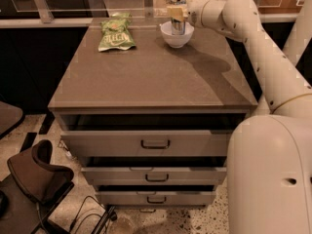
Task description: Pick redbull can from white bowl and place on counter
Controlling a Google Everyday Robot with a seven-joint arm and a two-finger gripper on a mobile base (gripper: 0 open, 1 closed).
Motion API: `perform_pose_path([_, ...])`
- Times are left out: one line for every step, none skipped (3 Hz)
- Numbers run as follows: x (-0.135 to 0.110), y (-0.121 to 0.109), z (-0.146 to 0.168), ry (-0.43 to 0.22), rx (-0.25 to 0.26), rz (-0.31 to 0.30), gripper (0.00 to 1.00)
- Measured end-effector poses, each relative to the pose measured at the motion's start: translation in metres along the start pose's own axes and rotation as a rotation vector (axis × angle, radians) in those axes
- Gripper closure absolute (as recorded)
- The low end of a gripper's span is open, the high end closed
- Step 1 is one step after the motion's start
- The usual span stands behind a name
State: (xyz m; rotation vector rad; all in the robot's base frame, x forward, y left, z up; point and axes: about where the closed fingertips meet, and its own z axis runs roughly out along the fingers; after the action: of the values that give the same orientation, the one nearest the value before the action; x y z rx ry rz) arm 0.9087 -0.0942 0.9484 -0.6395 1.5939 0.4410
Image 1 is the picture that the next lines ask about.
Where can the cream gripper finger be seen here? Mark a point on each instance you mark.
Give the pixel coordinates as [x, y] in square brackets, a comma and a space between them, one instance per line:
[177, 12]

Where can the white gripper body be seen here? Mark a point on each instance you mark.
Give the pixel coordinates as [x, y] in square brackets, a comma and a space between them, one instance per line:
[194, 13]

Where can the redbull can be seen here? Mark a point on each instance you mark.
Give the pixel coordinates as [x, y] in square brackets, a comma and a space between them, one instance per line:
[178, 26]

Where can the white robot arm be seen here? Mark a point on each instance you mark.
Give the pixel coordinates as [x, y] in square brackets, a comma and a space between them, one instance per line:
[269, 157]

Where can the white bowl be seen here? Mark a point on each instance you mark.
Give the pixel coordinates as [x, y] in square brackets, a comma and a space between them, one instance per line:
[176, 41]

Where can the green chip bag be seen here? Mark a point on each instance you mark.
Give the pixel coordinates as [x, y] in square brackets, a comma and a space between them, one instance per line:
[115, 33]

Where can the grey drawer cabinet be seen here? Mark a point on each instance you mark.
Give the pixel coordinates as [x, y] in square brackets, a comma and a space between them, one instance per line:
[153, 87]

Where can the top grey drawer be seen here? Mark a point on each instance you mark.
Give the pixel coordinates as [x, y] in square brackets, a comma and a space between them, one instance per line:
[188, 143]

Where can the grey drawer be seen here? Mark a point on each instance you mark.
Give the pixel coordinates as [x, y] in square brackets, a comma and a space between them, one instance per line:
[155, 198]
[154, 176]
[188, 143]

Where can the middle grey drawer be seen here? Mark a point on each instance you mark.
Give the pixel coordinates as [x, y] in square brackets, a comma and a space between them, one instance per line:
[154, 176]

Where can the dark round table edge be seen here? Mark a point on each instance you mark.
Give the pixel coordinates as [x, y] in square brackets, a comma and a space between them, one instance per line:
[10, 117]

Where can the bottom grey drawer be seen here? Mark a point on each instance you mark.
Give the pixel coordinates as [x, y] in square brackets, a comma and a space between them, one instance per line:
[155, 198]

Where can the dark office chair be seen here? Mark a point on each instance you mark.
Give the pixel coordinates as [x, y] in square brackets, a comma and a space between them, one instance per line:
[32, 191]

